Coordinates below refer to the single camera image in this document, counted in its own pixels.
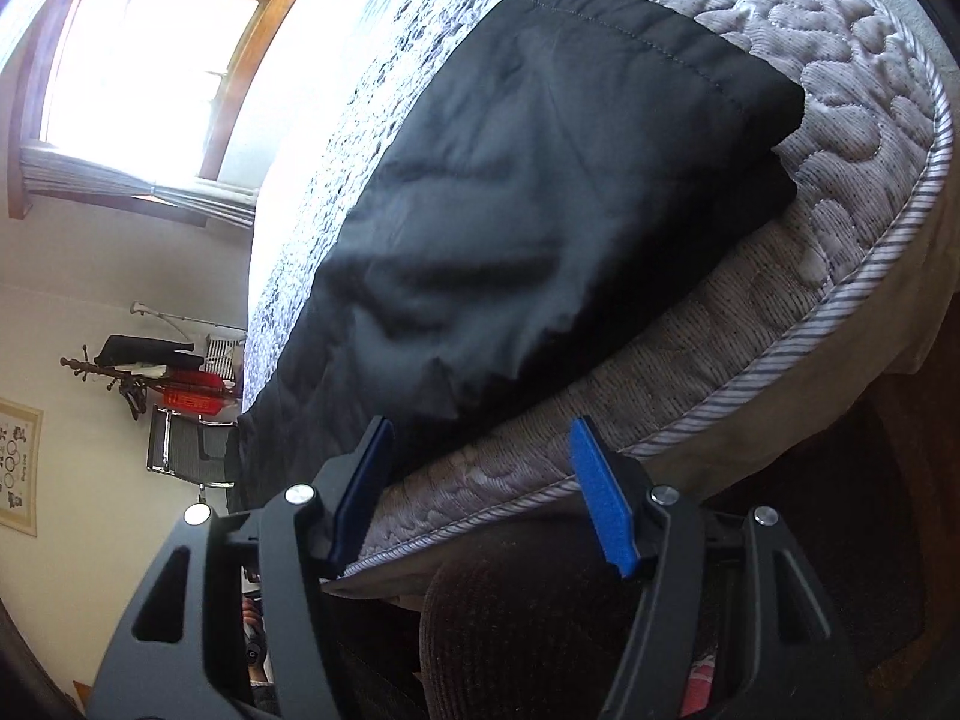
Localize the white wire rack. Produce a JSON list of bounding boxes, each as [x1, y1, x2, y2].
[[202, 336, 245, 400]]

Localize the framed wall picture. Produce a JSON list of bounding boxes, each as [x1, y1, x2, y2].
[[0, 397, 44, 539]]

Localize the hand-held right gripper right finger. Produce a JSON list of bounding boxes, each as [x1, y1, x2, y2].
[[568, 415, 863, 720]]

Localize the red garment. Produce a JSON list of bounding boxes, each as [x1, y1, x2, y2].
[[161, 367, 235, 416]]

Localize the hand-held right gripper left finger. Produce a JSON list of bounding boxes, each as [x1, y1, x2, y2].
[[90, 416, 396, 720]]

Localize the person's brown corduroy leg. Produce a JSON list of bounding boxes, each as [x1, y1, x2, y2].
[[322, 521, 751, 720]]

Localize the beige mattress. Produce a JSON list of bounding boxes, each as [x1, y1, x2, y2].
[[330, 0, 960, 601]]

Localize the black pants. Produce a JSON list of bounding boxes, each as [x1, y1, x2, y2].
[[229, 0, 807, 518]]

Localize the wooden framed window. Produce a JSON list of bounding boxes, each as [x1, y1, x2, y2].
[[7, 0, 305, 226]]

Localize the grey striped curtain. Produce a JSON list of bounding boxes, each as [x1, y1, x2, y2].
[[19, 146, 260, 227]]

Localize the black mesh chair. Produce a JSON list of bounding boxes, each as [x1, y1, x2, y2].
[[146, 403, 241, 507]]

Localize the white metal bar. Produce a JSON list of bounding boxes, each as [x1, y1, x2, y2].
[[131, 301, 242, 337]]

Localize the light blue bed sheet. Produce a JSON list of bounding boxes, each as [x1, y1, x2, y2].
[[251, 0, 458, 316]]

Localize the black hanging garment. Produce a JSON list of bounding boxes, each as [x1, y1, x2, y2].
[[97, 334, 205, 370]]

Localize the dark wooden coat rack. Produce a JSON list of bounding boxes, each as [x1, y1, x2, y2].
[[60, 345, 162, 421]]

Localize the pink cloth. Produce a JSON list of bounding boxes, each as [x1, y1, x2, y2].
[[686, 656, 725, 720]]

